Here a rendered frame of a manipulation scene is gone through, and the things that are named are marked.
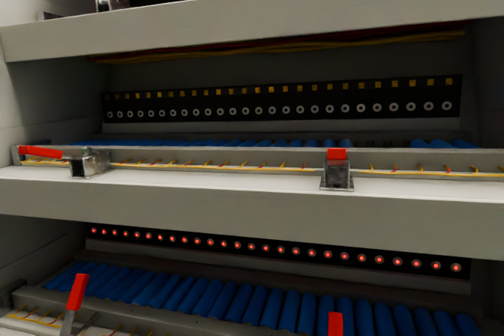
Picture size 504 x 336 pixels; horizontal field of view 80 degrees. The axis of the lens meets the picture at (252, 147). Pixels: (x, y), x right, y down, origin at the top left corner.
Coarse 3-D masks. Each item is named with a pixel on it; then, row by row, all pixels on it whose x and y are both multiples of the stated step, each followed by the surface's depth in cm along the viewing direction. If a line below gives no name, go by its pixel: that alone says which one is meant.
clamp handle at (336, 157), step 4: (328, 148) 19; (332, 148) 19; (336, 148) 19; (340, 148) 19; (344, 148) 19; (328, 152) 19; (332, 152) 19; (336, 152) 19; (340, 152) 19; (344, 152) 19; (328, 156) 19; (332, 156) 19; (336, 156) 19; (340, 156) 19; (344, 156) 19; (328, 160) 20; (332, 160) 20; (336, 160) 20; (340, 160) 19; (344, 160) 19; (328, 164) 22; (332, 164) 22; (336, 164) 22; (340, 164) 22; (344, 164) 22
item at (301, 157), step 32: (64, 160) 38; (128, 160) 35; (160, 160) 34; (192, 160) 33; (224, 160) 32; (256, 160) 31; (288, 160) 30; (320, 160) 30; (352, 160) 29; (384, 160) 28; (416, 160) 27; (448, 160) 27; (480, 160) 26
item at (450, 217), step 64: (64, 128) 48; (128, 128) 51; (192, 128) 48; (256, 128) 45; (320, 128) 42; (384, 128) 40; (448, 128) 38; (0, 192) 35; (64, 192) 32; (128, 192) 30; (192, 192) 28; (256, 192) 26; (320, 192) 25; (384, 192) 24; (448, 192) 23
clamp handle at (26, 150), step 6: (24, 150) 26; (30, 150) 27; (36, 150) 27; (42, 150) 28; (48, 150) 28; (54, 150) 29; (84, 150) 33; (36, 156) 28; (42, 156) 28; (48, 156) 28; (54, 156) 29; (60, 156) 29; (66, 156) 30; (72, 156) 31; (78, 156) 32; (84, 156) 33
